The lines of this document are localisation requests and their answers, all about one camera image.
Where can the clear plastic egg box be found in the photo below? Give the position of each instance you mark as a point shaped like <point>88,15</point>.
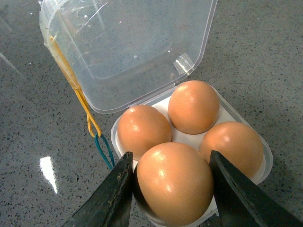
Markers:
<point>128,52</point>

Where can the brown egg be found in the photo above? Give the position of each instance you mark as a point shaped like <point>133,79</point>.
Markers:
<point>142,127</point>
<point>193,107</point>
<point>238,143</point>
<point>173,184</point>

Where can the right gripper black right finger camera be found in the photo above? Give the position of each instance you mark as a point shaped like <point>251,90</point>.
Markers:
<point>241,203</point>

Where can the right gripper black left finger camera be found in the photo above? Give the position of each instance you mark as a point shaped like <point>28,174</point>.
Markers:
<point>110,204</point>

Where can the yellow rubber band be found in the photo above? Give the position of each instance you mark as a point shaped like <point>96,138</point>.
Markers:
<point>67,71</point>

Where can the teal rubber band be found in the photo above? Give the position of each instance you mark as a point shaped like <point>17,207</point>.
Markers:
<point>109,158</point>

